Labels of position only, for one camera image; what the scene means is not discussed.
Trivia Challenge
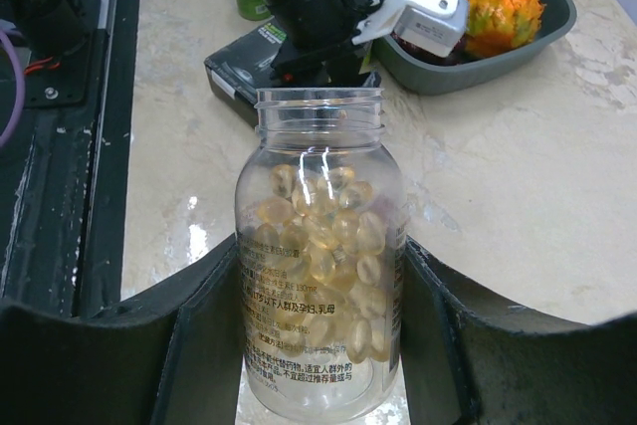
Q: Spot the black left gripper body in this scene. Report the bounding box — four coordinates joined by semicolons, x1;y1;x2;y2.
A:
265;0;384;85

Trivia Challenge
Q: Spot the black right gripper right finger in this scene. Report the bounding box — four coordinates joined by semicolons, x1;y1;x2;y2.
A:
401;239;636;424

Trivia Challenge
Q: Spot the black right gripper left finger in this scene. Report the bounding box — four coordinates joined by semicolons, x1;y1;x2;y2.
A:
1;238;243;424

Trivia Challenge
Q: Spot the clear pill bottle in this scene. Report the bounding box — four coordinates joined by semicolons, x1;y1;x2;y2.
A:
235;88;408;424

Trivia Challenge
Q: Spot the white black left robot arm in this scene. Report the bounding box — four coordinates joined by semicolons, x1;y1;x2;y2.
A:
2;0;385;87

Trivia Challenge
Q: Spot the black razor stand box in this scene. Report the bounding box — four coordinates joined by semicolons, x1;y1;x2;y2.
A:
204;17;286;127

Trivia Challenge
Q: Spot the dark grey fruit tray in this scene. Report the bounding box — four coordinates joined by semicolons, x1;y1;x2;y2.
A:
372;0;577;96

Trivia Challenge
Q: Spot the orange spiky fruit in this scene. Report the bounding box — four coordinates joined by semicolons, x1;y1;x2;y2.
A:
466;0;545;58

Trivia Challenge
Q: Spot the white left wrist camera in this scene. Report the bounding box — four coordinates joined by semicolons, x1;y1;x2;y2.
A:
351;0;469;57

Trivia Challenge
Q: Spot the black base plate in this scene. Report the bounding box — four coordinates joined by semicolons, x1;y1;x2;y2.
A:
1;0;139;318

